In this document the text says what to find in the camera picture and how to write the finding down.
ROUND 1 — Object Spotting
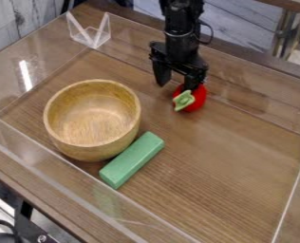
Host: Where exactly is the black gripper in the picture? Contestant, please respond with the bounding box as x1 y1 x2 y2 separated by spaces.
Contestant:
148 31 208 91

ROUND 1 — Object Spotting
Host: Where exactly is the red plush fruit green stem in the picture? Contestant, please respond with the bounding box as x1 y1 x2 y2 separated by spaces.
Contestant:
172 84 207 112

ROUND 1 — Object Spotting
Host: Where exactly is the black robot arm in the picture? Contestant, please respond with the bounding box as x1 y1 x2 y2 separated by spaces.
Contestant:
148 0 208 90

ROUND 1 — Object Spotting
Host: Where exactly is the wooden bowl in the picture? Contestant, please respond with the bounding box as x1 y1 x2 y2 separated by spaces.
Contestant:
43 79 140 162

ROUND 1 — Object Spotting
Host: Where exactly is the green rectangular block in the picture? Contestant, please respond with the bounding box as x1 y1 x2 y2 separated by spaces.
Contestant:
99 132 164 189

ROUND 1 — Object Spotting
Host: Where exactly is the metal table leg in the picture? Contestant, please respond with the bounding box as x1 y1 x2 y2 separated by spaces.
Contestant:
271 9 300 60

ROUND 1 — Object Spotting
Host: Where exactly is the clear acrylic tray wall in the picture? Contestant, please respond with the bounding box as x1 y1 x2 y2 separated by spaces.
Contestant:
0 120 199 243

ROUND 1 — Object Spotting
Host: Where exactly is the black table frame bracket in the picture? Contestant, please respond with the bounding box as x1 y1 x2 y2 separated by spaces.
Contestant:
13 200 59 243

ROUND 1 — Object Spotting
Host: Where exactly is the black cable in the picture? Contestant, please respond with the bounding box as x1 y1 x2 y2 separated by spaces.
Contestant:
0 218 23 243

